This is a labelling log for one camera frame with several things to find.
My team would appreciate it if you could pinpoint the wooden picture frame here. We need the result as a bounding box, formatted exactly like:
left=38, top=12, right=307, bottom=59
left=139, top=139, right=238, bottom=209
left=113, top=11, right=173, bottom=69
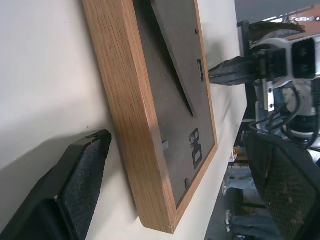
left=82, top=0, right=219, bottom=236

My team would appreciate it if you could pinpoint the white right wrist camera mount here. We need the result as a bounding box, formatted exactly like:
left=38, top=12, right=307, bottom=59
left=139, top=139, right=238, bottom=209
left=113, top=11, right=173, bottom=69
left=257, top=36, right=320, bottom=88

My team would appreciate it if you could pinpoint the black metal frame post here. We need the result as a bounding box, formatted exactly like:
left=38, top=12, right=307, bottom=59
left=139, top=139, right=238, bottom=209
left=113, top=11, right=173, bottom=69
left=236, top=20, right=259, bottom=126

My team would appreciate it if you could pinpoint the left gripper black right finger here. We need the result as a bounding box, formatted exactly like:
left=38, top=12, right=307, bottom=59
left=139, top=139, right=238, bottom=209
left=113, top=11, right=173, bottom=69
left=243, top=131, right=320, bottom=240

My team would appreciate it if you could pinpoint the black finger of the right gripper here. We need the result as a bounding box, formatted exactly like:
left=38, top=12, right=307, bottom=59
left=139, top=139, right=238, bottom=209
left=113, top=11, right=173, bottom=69
left=207, top=55, right=261, bottom=76
left=209, top=71, right=262, bottom=87

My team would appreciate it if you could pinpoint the person in blue jeans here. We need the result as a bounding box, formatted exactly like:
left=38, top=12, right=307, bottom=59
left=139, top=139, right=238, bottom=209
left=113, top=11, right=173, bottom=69
left=221, top=165, right=282, bottom=237

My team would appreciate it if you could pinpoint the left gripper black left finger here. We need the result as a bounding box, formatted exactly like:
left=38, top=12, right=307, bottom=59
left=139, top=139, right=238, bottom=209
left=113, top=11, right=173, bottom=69
left=0, top=129, right=113, bottom=240

